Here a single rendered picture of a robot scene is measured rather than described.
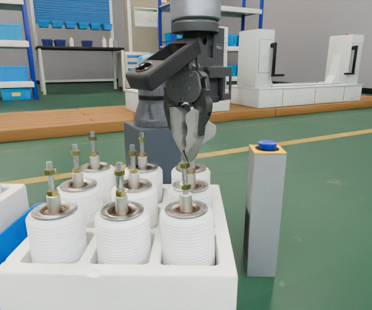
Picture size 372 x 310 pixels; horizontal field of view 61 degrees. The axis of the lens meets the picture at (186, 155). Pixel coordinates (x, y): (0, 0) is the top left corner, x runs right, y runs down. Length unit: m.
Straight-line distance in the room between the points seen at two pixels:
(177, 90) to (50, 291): 0.38
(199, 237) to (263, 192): 0.24
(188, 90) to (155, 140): 0.54
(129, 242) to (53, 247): 0.12
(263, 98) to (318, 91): 0.73
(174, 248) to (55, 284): 0.20
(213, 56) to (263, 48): 2.71
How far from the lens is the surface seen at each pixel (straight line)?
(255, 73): 3.17
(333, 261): 0.95
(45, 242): 0.59
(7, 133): 2.36
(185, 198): 0.54
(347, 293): 0.86
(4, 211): 0.91
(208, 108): 0.47
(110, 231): 0.54
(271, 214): 0.76
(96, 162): 0.80
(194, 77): 0.47
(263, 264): 0.82
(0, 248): 0.87
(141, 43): 6.92
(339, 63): 4.16
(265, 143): 0.72
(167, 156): 1.03
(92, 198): 0.68
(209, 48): 0.52
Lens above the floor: 0.50
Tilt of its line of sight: 16 degrees down
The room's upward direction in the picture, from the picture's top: straight up
